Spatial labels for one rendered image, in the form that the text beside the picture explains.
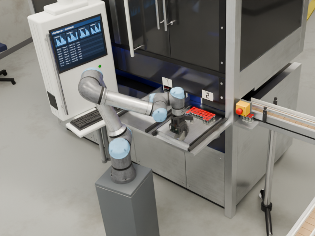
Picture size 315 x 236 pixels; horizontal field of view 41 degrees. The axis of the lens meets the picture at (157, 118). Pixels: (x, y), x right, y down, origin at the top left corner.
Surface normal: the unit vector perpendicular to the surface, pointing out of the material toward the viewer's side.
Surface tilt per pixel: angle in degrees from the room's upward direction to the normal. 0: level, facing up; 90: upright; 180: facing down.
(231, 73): 90
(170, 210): 0
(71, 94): 90
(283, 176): 0
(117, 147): 7
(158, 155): 90
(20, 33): 90
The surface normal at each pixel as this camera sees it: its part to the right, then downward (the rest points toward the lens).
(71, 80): 0.64, 0.37
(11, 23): 0.87, 0.20
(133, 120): -0.08, -0.83
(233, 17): -0.65, 0.46
